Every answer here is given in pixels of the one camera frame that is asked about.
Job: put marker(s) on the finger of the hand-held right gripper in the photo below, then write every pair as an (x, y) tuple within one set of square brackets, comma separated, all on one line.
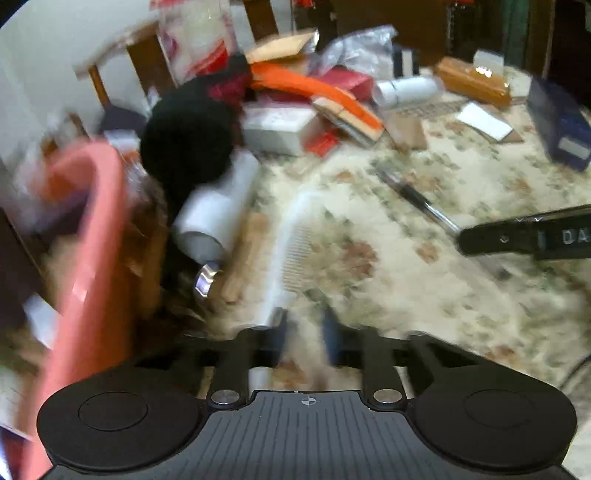
[(494, 240)]

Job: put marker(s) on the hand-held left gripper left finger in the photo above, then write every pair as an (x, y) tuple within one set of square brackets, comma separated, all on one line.
[(277, 344)]

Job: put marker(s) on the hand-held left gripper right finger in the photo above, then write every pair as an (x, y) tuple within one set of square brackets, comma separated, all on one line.
[(332, 339)]

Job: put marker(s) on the black pen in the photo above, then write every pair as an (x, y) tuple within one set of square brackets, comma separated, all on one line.
[(415, 198)]

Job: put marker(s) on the white comb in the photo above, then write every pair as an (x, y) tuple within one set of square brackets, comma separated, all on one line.
[(288, 230)]

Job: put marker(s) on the pink plastic basin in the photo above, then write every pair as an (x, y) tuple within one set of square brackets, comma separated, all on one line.
[(92, 286)]

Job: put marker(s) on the floral cloth desktop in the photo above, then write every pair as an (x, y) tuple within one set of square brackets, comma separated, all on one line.
[(461, 300)]

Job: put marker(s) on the wooden stick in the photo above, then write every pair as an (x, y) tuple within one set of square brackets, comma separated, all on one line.
[(244, 254)]

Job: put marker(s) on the white paper sheet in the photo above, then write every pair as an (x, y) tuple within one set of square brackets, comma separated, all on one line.
[(485, 121)]

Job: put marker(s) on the dark blue box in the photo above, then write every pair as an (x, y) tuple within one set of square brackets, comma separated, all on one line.
[(558, 115)]

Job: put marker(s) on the brown cardboard piece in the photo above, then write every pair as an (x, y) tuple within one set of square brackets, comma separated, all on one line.
[(408, 131)]

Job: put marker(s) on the long brown box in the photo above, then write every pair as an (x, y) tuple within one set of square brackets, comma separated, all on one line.
[(471, 81)]

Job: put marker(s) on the short white paper roll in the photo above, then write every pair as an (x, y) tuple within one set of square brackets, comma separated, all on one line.
[(408, 90)]

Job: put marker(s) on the clear plastic packet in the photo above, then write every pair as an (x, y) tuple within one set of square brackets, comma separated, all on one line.
[(489, 60)]

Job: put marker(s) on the small red box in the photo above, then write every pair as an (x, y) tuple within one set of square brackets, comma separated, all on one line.
[(323, 143)]

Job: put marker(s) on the small dark box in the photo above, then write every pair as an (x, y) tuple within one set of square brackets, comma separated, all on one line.
[(406, 62)]

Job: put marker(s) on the flat red box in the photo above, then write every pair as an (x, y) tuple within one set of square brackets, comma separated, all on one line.
[(351, 81)]

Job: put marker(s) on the white cardboard box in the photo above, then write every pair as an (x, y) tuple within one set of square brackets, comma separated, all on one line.
[(277, 127)]

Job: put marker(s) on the black and red cloth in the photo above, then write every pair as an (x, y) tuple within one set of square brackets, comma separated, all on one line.
[(184, 134)]

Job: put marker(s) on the orange strip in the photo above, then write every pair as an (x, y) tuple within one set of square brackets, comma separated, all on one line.
[(314, 87)]

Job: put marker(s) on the clear plastic bag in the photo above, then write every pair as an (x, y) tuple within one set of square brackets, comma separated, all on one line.
[(355, 48)]

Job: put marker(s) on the dark purple cushion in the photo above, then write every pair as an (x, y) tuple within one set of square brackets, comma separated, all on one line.
[(122, 120)]

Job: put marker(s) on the brown paper envelope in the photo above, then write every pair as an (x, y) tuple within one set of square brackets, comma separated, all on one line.
[(281, 46)]

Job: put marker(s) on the wooden chair curved back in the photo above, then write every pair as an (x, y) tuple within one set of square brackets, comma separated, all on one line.
[(147, 64)]

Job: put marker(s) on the plastic bag of paper cups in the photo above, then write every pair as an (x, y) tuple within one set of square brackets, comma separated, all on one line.
[(198, 41)]

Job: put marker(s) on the wooden chair straight back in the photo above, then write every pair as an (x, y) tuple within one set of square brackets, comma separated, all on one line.
[(258, 14)]

